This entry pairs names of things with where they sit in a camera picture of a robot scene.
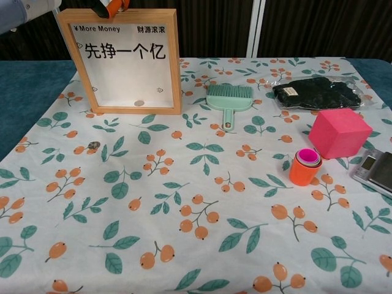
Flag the white partition post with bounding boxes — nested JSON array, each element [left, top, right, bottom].
[[248, 0, 266, 58]]

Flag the wooden frame money box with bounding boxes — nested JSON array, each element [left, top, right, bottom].
[[58, 8, 183, 116]]

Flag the silver digital pocket scale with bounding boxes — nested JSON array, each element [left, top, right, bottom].
[[350, 149, 392, 198]]

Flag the floral white tablecloth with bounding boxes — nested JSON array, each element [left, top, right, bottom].
[[0, 57, 392, 294]]

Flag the mint green hand brush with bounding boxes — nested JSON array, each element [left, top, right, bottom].
[[205, 84, 255, 133]]

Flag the pink foam cube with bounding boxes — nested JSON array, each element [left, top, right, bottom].
[[307, 107, 374, 160]]

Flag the orange plastic cup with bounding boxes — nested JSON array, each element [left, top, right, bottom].
[[288, 149, 323, 187]]

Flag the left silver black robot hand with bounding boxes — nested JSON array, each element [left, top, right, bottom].
[[91, 0, 130, 18]]

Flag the magenta nested cup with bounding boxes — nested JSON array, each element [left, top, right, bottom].
[[298, 148, 319, 165]]

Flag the black gloves in plastic bag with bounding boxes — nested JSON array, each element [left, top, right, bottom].
[[265, 75, 373, 113]]

